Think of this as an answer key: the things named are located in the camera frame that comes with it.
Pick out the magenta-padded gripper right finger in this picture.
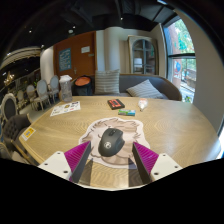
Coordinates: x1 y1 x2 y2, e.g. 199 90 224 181
131 141 184 185

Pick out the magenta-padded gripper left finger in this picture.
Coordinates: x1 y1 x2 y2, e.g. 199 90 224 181
37 140 93 184

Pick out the dark grey computer mouse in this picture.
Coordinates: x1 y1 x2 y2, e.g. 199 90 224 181
97 127 126 158

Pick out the cat-shaped mouse pad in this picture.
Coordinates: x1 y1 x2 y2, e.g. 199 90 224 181
78 117 152 170

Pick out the yellow square sticker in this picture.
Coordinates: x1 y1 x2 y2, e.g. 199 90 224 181
20 126 37 142

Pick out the dark grey tufted armchair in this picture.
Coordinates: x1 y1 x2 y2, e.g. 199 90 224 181
1 113 33 164

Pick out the white sticker sheet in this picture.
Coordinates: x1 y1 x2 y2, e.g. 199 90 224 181
49 101 82 117

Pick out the small green box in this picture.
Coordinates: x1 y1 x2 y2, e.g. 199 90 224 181
117 108 137 117

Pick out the small white tube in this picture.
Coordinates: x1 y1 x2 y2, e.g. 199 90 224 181
137 97 149 112

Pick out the oval-backed dark chair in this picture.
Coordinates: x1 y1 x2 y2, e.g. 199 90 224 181
0 92 19 123

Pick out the clear white-lidded shaker bottle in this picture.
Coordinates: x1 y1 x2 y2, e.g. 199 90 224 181
58 74 74 103

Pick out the group of white chairs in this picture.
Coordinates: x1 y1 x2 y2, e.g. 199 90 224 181
14 74 62 111

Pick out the wide striped pillow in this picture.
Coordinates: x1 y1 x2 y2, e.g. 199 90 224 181
125 79 165 100

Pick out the black box with red print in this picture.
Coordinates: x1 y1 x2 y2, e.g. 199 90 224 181
106 98 126 111

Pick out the grey curved sofa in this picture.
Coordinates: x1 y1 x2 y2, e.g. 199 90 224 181
71 73 183 102

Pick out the black and orange backpack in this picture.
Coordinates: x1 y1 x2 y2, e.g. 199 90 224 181
72 75 95 97

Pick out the square striped pillow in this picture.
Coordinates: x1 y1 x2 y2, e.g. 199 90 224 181
94 69 121 95

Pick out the brown wooden door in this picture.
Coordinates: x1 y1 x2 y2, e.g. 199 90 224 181
53 30 98 81

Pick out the blue poster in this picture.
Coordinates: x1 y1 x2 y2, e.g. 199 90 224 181
58 47 73 72

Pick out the large black-framed window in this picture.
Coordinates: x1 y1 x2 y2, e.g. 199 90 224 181
162 18 198 104

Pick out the arched white display cabinet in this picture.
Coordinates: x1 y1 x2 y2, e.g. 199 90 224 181
127 34 159 76

